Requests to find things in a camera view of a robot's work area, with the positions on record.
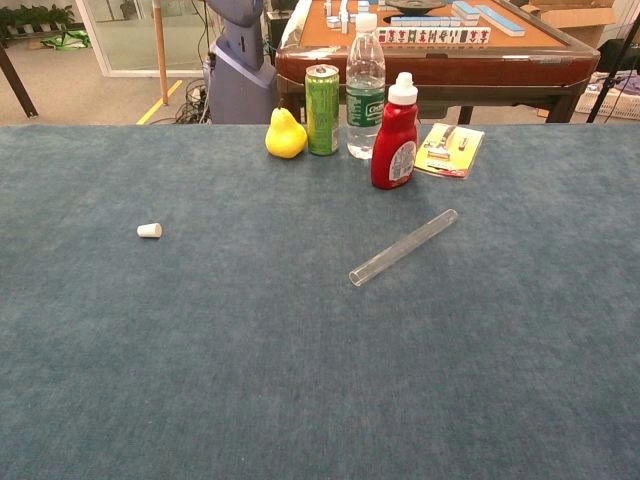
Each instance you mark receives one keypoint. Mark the transparent glass test tube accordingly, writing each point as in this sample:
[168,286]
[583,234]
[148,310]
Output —
[400,250]

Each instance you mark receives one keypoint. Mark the white tapered stopper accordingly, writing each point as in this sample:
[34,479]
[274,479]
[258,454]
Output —
[149,230]

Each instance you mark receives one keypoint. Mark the red ketchup squeeze bottle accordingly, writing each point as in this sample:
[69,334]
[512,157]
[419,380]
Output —
[392,150]

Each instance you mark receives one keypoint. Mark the green drink can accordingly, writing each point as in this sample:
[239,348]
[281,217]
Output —
[322,115]

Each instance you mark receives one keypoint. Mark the blue table cloth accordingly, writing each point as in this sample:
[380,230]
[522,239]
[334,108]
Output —
[250,350]

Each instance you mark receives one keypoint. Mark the clear plastic water bottle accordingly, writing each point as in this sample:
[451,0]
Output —
[365,105]

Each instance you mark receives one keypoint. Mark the yellow razor blister pack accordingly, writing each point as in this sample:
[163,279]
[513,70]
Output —
[452,150]

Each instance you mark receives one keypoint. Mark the mahjong tile row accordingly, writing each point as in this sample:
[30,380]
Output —
[435,35]

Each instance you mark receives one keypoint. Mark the wooden pole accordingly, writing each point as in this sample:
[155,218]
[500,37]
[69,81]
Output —
[160,55]

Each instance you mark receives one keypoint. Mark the brown mahjong table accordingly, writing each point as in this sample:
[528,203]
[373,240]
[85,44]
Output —
[500,67]

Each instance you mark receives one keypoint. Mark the white framed glass partition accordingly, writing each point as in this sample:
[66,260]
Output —
[100,50]

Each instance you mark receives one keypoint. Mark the green bag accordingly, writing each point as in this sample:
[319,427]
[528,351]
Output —
[67,40]

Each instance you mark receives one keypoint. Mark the white plastic basket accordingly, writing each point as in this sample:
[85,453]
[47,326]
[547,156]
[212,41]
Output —
[612,102]

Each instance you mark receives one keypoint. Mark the black tripod stand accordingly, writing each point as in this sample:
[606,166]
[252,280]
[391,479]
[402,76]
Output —
[607,80]

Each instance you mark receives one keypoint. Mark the cardboard box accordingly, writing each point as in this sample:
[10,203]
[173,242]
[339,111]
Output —
[575,17]

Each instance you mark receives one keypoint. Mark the black slanted table leg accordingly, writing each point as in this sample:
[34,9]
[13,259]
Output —
[17,82]

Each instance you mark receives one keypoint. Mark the potted green plants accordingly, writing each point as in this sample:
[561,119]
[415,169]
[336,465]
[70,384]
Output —
[35,17]

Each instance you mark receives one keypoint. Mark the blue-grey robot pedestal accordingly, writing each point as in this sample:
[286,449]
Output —
[240,85]

